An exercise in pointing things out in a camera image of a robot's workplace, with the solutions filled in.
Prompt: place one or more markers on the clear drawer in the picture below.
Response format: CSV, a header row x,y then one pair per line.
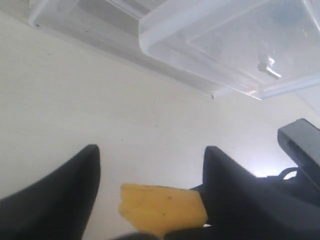
x,y
260,48

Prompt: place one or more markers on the white plastic drawer cabinet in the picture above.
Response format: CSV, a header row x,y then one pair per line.
x,y
111,26

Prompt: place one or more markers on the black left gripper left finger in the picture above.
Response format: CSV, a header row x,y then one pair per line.
x,y
58,206

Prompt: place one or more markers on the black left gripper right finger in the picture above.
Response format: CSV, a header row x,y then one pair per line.
x,y
241,206

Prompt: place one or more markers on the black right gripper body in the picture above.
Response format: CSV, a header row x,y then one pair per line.
x,y
239,181

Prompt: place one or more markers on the yellow cheese wedge toy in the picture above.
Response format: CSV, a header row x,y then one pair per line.
x,y
159,210

